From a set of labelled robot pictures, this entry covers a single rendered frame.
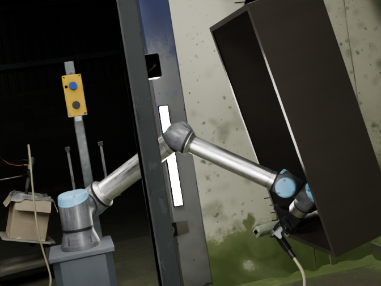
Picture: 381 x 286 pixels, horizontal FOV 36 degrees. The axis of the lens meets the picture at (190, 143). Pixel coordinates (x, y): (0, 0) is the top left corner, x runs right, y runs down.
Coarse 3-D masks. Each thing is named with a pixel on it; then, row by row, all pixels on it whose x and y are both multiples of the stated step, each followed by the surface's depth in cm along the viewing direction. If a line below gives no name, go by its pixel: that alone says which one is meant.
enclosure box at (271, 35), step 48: (288, 0) 256; (240, 48) 314; (288, 48) 256; (336, 48) 262; (240, 96) 314; (288, 96) 256; (336, 96) 262; (288, 144) 321; (336, 144) 262; (336, 192) 263; (336, 240) 263
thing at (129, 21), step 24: (120, 0) 159; (120, 24) 163; (144, 72) 161; (144, 96) 161; (144, 120) 161; (144, 144) 161; (144, 168) 163; (168, 216) 163; (168, 240) 163; (168, 264) 163
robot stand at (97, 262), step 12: (108, 240) 290; (60, 252) 280; (72, 252) 275; (84, 252) 271; (96, 252) 271; (108, 252) 275; (60, 264) 269; (72, 264) 270; (84, 264) 272; (96, 264) 273; (108, 264) 275; (60, 276) 270; (72, 276) 271; (84, 276) 272; (96, 276) 273; (108, 276) 274
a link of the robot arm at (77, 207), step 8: (64, 192) 288; (72, 192) 284; (80, 192) 280; (64, 200) 277; (72, 200) 277; (80, 200) 278; (88, 200) 283; (64, 208) 277; (72, 208) 276; (80, 208) 278; (88, 208) 282; (96, 208) 292; (64, 216) 278; (72, 216) 277; (80, 216) 277; (88, 216) 281; (64, 224) 279; (72, 224) 277; (80, 224) 277; (88, 224) 280
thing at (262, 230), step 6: (306, 216) 312; (312, 216) 316; (270, 222) 296; (276, 222) 297; (258, 228) 289; (264, 228) 291; (270, 228) 293; (258, 234) 289; (264, 234) 291; (270, 234) 296; (282, 240) 291; (282, 246) 291; (288, 246) 290; (288, 252) 289
